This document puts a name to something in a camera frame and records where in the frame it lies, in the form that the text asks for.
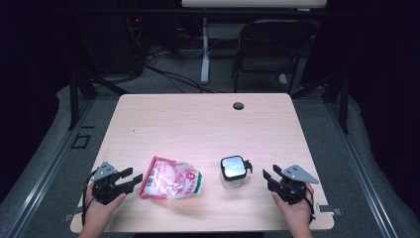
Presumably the right hand-held gripper cable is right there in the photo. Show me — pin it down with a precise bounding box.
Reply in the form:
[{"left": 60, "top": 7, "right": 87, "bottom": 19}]
[{"left": 305, "top": 182, "right": 317, "bottom": 222}]

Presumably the black folding chair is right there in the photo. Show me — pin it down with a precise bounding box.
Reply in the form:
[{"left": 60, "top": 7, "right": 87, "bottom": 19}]
[{"left": 231, "top": 18, "right": 320, "bottom": 95}]

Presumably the clear jar with black lid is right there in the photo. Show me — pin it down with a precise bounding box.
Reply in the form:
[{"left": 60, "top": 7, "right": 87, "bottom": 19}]
[{"left": 219, "top": 155, "right": 254, "bottom": 190}]

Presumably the person's left hand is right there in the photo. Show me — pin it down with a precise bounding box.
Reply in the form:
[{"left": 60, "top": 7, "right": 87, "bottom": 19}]
[{"left": 83, "top": 183, "right": 128, "bottom": 231}]

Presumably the black floor cable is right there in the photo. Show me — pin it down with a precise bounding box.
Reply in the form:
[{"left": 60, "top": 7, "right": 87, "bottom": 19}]
[{"left": 145, "top": 63, "right": 229, "bottom": 94}]

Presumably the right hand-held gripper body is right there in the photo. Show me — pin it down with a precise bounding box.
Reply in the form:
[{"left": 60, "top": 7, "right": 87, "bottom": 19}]
[{"left": 267, "top": 164, "right": 320, "bottom": 206}]

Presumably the pink and white plastic bag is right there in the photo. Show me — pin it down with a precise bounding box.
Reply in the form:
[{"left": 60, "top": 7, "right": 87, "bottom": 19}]
[{"left": 138, "top": 156, "right": 205, "bottom": 200}]

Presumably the grey floor rail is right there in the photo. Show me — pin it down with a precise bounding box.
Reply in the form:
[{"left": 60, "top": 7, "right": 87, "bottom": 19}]
[
  {"left": 0, "top": 98, "right": 97, "bottom": 238},
  {"left": 325, "top": 102, "right": 400, "bottom": 238}
]

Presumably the white floor cable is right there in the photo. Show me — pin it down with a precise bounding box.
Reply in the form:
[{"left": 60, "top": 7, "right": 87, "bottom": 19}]
[{"left": 179, "top": 48, "right": 204, "bottom": 60}]

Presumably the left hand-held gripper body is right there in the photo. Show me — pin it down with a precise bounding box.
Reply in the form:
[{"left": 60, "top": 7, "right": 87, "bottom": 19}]
[{"left": 90, "top": 161, "right": 130, "bottom": 205}]

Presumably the person's right hand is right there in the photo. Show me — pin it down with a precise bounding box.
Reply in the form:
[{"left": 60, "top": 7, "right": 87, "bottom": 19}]
[{"left": 270, "top": 184, "right": 315, "bottom": 231}]

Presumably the black metal stand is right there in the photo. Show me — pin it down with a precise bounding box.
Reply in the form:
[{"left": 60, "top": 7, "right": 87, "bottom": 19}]
[
  {"left": 67, "top": 65, "right": 130, "bottom": 132},
  {"left": 290, "top": 70, "right": 351, "bottom": 135}
]

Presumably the white desk leg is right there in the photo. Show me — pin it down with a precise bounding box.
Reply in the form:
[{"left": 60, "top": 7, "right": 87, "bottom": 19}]
[{"left": 200, "top": 17, "right": 211, "bottom": 84}]

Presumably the grey metal bracket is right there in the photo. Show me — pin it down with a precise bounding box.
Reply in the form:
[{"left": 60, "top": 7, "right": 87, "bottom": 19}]
[
  {"left": 62, "top": 206, "right": 83, "bottom": 222},
  {"left": 316, "top": 202, "right": 344, "bottom": 216}
]

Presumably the dark equipment cabinet with red light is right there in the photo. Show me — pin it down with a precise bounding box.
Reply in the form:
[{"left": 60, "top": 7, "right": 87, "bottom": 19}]
[{"left": 78, "top": 13, "right": 143, "bottom": 75}]

